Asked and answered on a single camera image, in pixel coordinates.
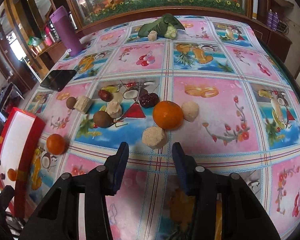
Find small orange tangerine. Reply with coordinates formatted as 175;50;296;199
46;134;66;155

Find brown longan front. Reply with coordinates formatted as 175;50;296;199
93;111;113;128

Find brown longan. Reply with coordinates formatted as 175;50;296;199
93;111;113;128
66;96;77;110

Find beige sugarcane chunk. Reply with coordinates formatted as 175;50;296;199
74;96;93;114
106;101;122;119
181;101;199;122
142;126;168;150

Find brown longan back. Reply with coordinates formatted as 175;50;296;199
66;96;77;110

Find beige sugarcane chunk front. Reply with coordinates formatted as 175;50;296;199
142;126;168;150

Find large orange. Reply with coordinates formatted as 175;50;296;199
153;101;184;130

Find smooth red jujube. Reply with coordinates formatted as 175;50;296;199
98;89;113;102

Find dark red wrinkled date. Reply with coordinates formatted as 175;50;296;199
139;93;160;108

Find red white tray box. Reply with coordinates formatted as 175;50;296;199
0;107;45;218

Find fruit pattern tablecloth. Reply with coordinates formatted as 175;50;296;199
25;16;300;239

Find black smartphone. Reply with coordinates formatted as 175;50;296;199
40;70;77;92

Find purple thermos bottle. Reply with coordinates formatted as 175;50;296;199
50;6;83;57

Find pink bottle on shelf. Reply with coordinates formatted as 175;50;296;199
44;25;53;46

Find purple spray can pair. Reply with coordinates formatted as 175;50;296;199
266;9;279;31

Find small beige chunk by leaf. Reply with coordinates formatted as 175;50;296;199
147;30;158;42

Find green leaf wrapped vegetable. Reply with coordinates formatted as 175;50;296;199
138;14;185;39

